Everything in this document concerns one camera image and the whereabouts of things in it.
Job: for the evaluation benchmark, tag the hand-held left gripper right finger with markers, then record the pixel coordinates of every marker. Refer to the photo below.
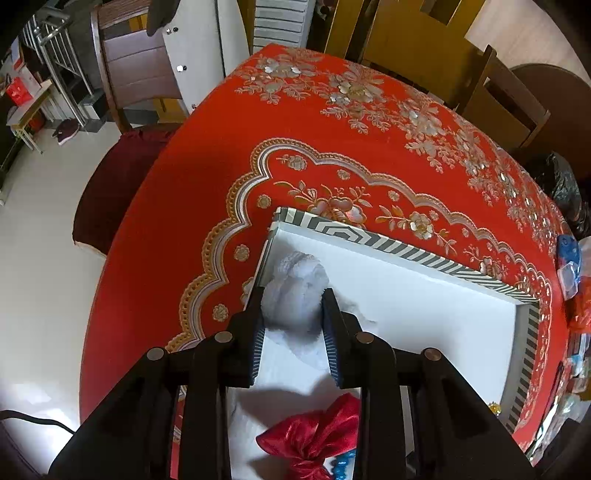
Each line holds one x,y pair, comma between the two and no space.
330,344

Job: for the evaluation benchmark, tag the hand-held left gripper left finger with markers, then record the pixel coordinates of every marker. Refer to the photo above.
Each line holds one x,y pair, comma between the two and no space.
256,344

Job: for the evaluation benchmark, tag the white fluffy scrunchie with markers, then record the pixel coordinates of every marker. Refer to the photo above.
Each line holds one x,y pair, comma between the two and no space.
295,295

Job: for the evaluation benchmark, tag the striped white box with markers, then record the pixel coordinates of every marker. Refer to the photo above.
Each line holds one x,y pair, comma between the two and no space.
415,314

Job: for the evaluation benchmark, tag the red satin bow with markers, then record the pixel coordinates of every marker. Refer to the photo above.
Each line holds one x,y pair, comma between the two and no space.
314,434

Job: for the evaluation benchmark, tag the red floral tablecloth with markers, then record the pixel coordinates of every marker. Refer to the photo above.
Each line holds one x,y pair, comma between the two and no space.
323,161

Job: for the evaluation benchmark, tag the dark red seat cushion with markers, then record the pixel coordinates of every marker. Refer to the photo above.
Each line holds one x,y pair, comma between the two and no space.
115,184

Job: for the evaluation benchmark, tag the blue white packet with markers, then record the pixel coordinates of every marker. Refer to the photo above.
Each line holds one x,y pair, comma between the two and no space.
569,263

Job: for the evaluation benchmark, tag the black plastic bag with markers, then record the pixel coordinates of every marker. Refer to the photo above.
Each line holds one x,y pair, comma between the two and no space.
554,184

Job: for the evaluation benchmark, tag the dark red slipper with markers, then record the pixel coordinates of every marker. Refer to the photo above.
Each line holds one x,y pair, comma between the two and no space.
64,131

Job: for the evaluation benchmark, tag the wooden chair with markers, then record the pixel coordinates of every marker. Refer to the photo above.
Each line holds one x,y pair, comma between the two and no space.
503,101
415,46

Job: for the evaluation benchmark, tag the white coat with dark collar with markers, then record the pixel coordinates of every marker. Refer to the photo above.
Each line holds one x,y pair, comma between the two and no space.
198,41

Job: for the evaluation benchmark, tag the white louvered panel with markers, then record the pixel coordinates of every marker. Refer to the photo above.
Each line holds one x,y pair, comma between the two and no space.
281,23

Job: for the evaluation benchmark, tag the small white table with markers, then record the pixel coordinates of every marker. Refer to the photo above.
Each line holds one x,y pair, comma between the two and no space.
32,108

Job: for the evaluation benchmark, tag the round brown table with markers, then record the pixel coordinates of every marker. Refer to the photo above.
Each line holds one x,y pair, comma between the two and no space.
554,92

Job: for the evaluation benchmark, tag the red paper bag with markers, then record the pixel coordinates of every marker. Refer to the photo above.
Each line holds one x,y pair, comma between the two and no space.
19,91

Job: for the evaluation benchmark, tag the metal stair railing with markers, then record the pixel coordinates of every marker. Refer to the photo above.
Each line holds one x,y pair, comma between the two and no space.
55,55

